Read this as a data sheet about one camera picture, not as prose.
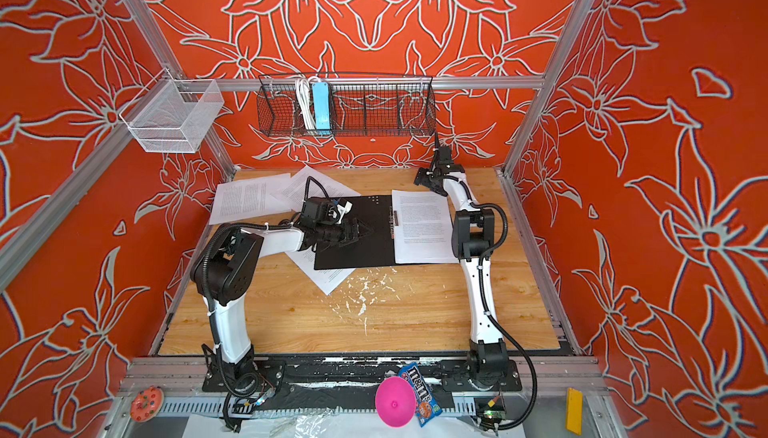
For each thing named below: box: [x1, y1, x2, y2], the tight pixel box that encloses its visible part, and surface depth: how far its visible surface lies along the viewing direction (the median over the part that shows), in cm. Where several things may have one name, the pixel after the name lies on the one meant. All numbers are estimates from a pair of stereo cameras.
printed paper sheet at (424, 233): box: [392, 190, 459, 264], surface depth 105 cm
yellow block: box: [566, 387, 583, 436], surface depth 70 cm
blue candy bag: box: [398, 362, 443, 428], surface depth 72 cm
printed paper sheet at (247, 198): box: [209, 173, 292, 225], surface depth 112 cm
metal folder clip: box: [389, 208, 399, 240], surface depth 105 cm
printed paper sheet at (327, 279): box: [285, 246, 356, 296], surface depth 93 cm
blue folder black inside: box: [314, 194, 395, 270], surface depth 100 cm
